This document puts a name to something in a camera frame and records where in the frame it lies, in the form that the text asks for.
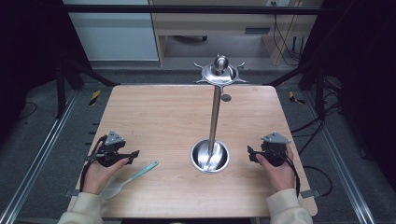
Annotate aluminium floor rail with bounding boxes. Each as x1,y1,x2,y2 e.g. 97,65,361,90
302,91,378,224
0,90,79,224

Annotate black stand legs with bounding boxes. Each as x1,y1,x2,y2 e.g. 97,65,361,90
264,57,329,119
55,58,121,119

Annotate light wooden desk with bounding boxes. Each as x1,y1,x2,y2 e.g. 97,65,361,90
148,0,322,67

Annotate steel utensil hanging rack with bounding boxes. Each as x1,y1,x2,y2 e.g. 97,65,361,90
190,54,250,175

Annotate teal handled plastic spoon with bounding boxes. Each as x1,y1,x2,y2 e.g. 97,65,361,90
100,160,160,201

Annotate person's left hand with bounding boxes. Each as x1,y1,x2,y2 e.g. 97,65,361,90
82,157,130,196

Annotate black horizontal frame bar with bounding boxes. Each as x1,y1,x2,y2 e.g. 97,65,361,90
62,4,325,16

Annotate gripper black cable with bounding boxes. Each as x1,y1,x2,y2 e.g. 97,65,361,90
79,134,108,193
269,148,302,198

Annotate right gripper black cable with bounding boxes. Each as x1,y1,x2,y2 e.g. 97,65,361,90
269,148,302,198

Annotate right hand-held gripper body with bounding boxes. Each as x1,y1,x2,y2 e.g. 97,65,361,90
260,132,292,168

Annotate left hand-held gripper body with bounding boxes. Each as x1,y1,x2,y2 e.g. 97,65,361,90
89,130,128,168

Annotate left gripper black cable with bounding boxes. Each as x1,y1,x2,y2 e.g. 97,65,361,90
79,134,108,193

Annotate white cabinet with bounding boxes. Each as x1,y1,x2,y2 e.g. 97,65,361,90
63,0,160,62

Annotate yellow black tape piece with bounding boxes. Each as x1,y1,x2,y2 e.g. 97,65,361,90
288,91,306,105
89,90,103,106

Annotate black curtain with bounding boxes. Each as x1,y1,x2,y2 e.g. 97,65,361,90
0,0,92,147
300,0,396,190

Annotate person's right hand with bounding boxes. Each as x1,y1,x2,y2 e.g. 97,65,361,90
255,144,297,193

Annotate black floor cables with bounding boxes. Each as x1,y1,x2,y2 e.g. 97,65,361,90
290,74,344,198

